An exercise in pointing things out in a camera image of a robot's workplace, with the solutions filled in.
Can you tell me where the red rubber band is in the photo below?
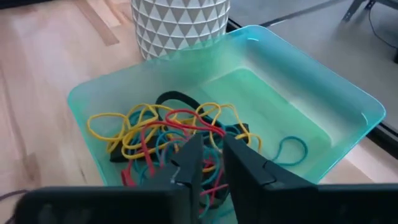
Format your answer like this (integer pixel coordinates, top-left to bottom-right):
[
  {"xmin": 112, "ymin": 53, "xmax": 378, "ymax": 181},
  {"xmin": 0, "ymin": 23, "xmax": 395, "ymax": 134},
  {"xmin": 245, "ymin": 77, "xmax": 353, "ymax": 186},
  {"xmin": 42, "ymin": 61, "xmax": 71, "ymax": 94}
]
[
  {"xmin": 139, "ymin": 108, "xmax": 227, "ymax": 179},
  {"xmin": 120, "ymin": 155, "xmax": 231, "ymax": 206}
]

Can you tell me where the black floor cable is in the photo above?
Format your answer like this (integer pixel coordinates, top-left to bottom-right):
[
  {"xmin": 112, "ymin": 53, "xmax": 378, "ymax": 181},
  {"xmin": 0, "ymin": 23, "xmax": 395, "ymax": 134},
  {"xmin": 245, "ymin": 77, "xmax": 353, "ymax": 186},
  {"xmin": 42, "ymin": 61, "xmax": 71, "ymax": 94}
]
[{"xmin": 368, "ymin": 2, "xmax": 398, "ymax": 50}]

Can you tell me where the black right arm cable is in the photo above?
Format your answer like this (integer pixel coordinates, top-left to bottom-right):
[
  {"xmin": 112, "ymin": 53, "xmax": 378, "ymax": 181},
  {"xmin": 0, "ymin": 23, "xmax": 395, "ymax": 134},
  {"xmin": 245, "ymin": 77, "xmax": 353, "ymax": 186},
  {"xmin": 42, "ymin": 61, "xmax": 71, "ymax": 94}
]
[{"xmin": 0, "ymin": 189, "xmax": 29, "ymax": 224}]

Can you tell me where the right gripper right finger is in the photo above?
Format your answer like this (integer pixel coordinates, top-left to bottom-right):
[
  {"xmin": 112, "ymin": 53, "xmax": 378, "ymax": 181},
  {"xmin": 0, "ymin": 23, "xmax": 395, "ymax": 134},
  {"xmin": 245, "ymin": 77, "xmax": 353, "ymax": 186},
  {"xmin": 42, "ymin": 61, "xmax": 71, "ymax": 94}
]
[{"xmin": 223, "ymin": 135, "xmax": 318, "ymax": 224}]

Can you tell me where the succulent in triangle-pattern pot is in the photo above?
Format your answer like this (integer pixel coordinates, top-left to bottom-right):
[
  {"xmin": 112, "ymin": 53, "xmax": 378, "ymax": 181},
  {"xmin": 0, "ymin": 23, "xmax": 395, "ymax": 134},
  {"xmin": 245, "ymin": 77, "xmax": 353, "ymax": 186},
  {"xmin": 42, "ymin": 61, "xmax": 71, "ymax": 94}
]
[{"xmin": 130, "ymin": 0, "xmax": 231, "ymax": 62}]

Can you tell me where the wide black rubber band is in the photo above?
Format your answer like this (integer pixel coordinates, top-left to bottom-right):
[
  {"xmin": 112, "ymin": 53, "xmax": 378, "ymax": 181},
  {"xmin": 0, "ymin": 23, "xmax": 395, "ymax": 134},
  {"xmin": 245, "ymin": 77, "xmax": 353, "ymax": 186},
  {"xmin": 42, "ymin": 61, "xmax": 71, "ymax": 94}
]
[{"xmin": 108, "ymin": 90, "xmax": 250, "ymax": 163}]

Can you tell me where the teal translucent plastic bin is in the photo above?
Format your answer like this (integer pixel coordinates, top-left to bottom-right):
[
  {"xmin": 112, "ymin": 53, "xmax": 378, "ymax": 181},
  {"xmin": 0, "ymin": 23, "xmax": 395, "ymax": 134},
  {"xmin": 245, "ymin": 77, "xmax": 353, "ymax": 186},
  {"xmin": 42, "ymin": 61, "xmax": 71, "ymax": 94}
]
[{"xmin": 67, "ymin": 24, "xmax": 387, "ymax": 224}]

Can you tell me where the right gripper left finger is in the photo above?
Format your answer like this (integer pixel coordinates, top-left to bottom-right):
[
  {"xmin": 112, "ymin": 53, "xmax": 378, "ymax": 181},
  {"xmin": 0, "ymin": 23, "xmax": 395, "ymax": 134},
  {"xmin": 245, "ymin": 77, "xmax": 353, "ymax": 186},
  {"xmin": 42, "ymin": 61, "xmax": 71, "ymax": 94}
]
[{"xmin": 139, "ymin": 134, "xmax": 205, "ymax": 224}]

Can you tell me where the yellow rubber band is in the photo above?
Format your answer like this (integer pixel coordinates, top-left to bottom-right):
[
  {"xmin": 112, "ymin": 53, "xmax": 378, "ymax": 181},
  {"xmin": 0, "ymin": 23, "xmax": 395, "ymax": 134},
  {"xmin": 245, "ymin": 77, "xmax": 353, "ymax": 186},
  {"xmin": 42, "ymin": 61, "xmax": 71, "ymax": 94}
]
[
  {"xmin": 86, "ymin": 111, "xmax": 133, "ymax": 153},
  {"xmin": 120, "ymin": 103, "xmax": 175, "ymax": 160},
  {"xmin": 192, "ymin": 101, "xmax": 264, "ymax": 154}
]

